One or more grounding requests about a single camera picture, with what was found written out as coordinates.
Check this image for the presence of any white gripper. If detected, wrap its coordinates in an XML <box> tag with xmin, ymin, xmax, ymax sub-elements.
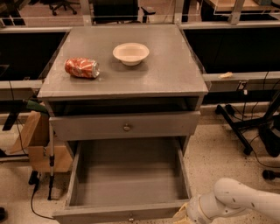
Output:
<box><xmin>172</xmin><ymin>195</ymin><xmax>211</xmax><ymax>224</ymax></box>

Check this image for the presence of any grey drawer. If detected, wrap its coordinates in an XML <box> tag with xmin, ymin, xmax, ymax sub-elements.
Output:
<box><xmin>53</xmin><ymin>137</ymin><xmax>192</xmax><ymax>224</ymax></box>
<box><xmin>50</xmin><ymin>111</ymin><xmax>200</xmax><ymax>141</ymax></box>

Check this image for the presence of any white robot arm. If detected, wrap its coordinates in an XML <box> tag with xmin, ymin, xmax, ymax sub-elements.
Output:
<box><xmin>171</xmin><ymin>178</ymin><xmax>280</xmax><ymax>224</ymax></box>

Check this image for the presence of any grey top drawer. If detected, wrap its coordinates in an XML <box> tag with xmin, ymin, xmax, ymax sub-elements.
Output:
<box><xmin>50</xmin><ymin>111</ymin><xmax>200</xmax><ymax>141</ymax></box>

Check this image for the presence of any grey wooden drawer cabinet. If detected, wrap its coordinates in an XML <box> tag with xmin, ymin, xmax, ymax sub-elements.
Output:
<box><xmin>38</xmin><ymin>24</ymin><xmax>207</xmax><ymax>150</ymax></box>

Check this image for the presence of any black caster wheel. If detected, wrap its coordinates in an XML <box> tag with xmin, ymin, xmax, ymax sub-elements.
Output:
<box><xmin>262</xmin><ymin>170</ymin><xmax>280</xmax><ymax>180</ymax></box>

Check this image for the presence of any black stand base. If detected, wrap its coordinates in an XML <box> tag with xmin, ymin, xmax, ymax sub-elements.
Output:
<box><xmin>215</xmin><ymin>90</ymin><xmax>280</xmax><ymax>158</ymax></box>

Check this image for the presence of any small beige scrap on ledge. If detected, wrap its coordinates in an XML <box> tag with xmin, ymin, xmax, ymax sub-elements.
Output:
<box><xmin>219</xmin><ymin>72</ymin><xmax>233</xmax><ymax>79</ymax></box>

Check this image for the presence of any metal tripod leg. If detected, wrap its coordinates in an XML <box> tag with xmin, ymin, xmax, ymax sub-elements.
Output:
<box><xmin>47</xmin><ymin>123</ymin><xmax>54</xmax><ymax>200</ymax></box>

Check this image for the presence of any brown cardboard box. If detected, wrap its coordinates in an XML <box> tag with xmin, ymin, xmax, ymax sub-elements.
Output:
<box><xmin>10</xmin><ymin>111</ymin><xmax>73</xmax><ymax>172</ymax></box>

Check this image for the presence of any white bowl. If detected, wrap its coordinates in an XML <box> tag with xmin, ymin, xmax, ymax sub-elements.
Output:
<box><xmin>113</xmin><ymin>43</ymin><xmax>150</xmax><ymax>66</ymax></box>

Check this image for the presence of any crushed orange soda can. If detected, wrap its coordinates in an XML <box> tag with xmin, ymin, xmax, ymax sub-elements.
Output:
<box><xmin>64</xmin><ymin>57</ymin><xmax>100</xmax><ymax>79</ymax></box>

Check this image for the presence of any black office chair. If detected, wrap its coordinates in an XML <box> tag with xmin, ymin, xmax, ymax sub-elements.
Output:
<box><xmin>49</xmin><ymin>0</ymin><xmax>79</xmax><ymax>16</ymax></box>

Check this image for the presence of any black floor cable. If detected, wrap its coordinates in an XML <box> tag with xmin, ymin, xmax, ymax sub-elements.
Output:
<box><xmin>30</xmin><ymin>180</ymin><xmax>55</xmax><ymax>221</ymax></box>

